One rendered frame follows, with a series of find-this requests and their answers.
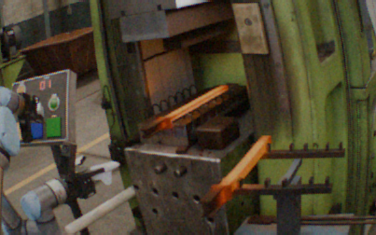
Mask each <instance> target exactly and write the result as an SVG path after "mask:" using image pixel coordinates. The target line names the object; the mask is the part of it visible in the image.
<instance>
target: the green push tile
mask: <svg viewBox="0 0 376 235"><path fill-rule="evenodd" d="M60 136H62V118H61V117H53V118H48V119H47V137H48V138H53V137H60Z"/></svg>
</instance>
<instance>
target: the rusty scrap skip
mask: <svg viewBox="0 0 376 235"><path fill-rule="evenodd" d="M93 37H94V35H93V29H92V27H90V28H84V29H82V30H76V31H73V32H71V33H69V34H68V33H64V34H62V35H55V36H53V37H51V38H49V39H47V40H45V41H42V42H39V43H36V44H34V45H32V46H30V47H29V48H25V49H23V50H20V51H19V53H21V54H22V56H24V55H26V57H25V60H26V61H27V62H28V63H29V65H31V67H32V68H33V70H34V71H35V73H36V74H37V76H44V75H49V74H55V73H57V72H60V71H64V70H70V71H72V72H74V73H75V74H77V77H76V81H77V80H79V79H81V78H82V77H85V76H88V75H90V74H93V73H94V72H95V68H97V61H96V53H95V46H94V39H93Z"/></svg>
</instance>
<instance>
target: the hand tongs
mask: <svg viewBox="0 0 376 235"><path fill-rule="evenodd" d="M300 219H301V220H334V219H335V220H345V219H346V220H349V219H351V220H353V219H354V220H356V219H358V220H359V219H376V215H375V216H374V215H373V216H370V215H369V216H364V215H362V216H328V217H326V216H324V217H323V216H319V217H318V216H315V217H313V216H310V217H309V216H305V217H303V216H302V217H301V218H300ZM276 221H277V218H276V215H262V214H261V215H256V214H252V215H251V216H250V218H249V219H248V220H247V224H252V225H253V224H257V225H260V224H262V225H271V224H272V223H273V224H277V223H276ZM300 224H301V225H357V224H358V225H361V224H362V225H364V224H365V225H366V224H376V221H374V220H373V221H368V220H367V221H339V222H338V221H335V222H334V221H331V222H329V221H323V222H322V221H319V222H318V221H311V222H309V221H306V222H305V221H301V222H300Z"/></svg>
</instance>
